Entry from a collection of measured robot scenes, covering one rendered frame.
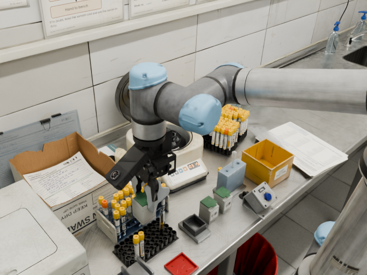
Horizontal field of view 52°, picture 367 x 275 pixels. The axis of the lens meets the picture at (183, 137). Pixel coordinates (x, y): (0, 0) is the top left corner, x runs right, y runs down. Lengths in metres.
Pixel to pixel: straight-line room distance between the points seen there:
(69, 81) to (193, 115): 0.74
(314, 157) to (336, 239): 0.89
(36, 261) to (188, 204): 0.62
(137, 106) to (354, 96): 0.39
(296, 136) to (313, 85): 0.95
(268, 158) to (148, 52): 0.62
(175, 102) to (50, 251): 0.36
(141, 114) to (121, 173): 0.14
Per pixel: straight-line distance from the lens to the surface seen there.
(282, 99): 0.71
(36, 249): 0.78
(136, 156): 0.82
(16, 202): 0.88
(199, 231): 1.14
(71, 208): 1.11
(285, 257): 2.31
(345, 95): 0.67
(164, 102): 0.70
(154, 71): 0.73
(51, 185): 1.27
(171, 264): 1.09
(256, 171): 1.32
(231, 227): 1.19
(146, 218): 0.94
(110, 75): 1.41
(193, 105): 0.67
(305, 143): 1.60
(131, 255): 1.09
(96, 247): 1.14
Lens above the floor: 1.75
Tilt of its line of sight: 34 degrees down
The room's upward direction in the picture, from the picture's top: 2 degrees clockwise
